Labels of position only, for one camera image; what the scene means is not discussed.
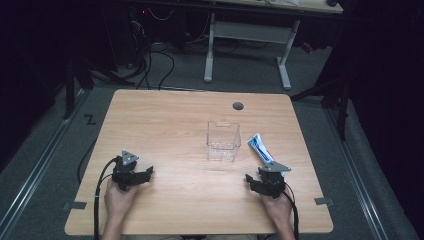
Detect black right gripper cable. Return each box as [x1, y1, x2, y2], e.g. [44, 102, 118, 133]
[282, 181, 300, 240]

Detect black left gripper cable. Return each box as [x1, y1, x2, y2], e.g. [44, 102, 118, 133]
[93, 157, 118, 240]

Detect metal floor rail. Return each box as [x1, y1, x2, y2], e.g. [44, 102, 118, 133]
[0, 89, 88, 236]
[323, 106, 390, 240]

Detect grey tape piece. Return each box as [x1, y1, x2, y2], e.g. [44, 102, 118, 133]
[313, 196, 335, 206]
[62, 200, 88, 212]

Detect person's left hand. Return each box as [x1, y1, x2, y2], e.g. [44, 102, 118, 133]
[104, 181, 140, 222]

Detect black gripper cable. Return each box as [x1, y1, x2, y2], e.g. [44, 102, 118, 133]
[282, 181, 300, 240]
[93, 157, 118, 240]

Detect black floor cables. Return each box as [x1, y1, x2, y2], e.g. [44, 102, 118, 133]
[128, 41, 176, 91]

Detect clear plastic container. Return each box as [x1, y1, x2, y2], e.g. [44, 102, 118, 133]
[206, 120, 242, 163]

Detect white metal desk frame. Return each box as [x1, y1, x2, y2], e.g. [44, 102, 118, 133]
[203, 12, 302, 91]

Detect thin black cable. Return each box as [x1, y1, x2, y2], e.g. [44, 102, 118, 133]
[77, 137, 98, 184]

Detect black metal stand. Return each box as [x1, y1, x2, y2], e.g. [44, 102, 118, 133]
[289, 74, 353, 142]
[62, 58, 95, 120]

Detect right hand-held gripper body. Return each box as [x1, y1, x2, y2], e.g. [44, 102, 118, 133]
[257, 160, 292, 200]

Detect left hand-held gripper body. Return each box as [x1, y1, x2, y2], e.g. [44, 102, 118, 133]
[111, 149, 142, 192]

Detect person's right hand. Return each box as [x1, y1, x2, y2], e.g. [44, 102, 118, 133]
[259, 185, 295, 225]

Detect blue and white toothpaste tube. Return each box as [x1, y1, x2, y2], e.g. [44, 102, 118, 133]
[246, 132, 286, 177]

